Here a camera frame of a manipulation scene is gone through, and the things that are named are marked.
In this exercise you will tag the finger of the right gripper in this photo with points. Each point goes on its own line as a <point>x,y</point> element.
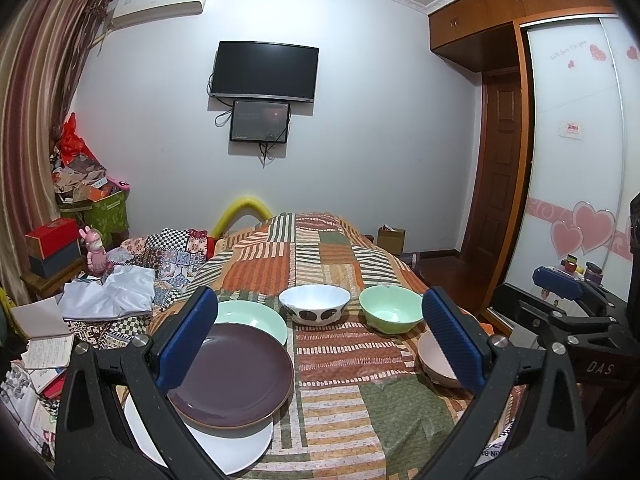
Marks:
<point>559,282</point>

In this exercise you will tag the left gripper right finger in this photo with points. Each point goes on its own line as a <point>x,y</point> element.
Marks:
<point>548,435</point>

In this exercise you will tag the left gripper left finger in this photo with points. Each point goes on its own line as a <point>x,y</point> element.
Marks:
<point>93,438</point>

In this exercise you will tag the white large plate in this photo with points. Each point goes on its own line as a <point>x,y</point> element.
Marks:
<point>232,450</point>

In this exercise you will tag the dark purple plate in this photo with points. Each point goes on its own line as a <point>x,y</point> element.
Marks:
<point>240,376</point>

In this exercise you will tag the mint green plate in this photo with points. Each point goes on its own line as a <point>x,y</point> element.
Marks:
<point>250,313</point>

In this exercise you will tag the brown wooden door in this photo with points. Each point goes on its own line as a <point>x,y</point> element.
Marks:
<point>496,172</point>

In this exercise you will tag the white sliding door with hearts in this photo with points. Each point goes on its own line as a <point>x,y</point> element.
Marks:
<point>585,162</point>

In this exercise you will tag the pink plate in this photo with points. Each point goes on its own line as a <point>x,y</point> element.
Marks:
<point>435,363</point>

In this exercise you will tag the white folded cloth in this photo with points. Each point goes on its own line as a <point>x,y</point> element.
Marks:
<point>127,291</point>

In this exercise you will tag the brown cardboard box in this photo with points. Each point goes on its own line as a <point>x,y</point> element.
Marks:
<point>391,239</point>

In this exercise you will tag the green bowl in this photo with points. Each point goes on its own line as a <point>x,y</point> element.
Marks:
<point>390,309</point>

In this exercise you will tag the dark blue box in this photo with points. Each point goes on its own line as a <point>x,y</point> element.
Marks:
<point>57,262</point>

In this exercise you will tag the pink rabbit figurine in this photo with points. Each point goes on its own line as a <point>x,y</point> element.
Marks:
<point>96,254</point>

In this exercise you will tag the patchwork striped bed cover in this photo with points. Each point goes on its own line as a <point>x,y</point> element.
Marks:
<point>362,407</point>

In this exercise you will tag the red box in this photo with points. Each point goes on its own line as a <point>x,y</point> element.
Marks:
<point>50,238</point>

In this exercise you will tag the checkered patchwork blanket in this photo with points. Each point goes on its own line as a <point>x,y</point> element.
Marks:
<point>174,256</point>

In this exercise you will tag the brown wooden wardrobe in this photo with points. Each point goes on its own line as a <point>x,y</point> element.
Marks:
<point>484,36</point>

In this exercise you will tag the green storage box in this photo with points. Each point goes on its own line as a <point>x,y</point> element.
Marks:
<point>107,215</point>

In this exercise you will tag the white bowl with dark spots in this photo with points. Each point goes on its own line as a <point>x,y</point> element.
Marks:
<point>315,305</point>

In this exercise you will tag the yellow foam tube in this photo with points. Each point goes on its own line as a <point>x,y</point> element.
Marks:
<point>237,209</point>

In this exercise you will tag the red plastic bag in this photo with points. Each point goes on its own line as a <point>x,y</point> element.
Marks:
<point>70,145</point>

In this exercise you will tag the striped brown curtain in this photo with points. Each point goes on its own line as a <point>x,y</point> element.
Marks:
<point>43,53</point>

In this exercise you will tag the white air conditioner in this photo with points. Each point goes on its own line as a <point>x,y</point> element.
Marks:
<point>135,12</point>

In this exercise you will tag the black wall television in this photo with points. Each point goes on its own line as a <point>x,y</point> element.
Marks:
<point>264,70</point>

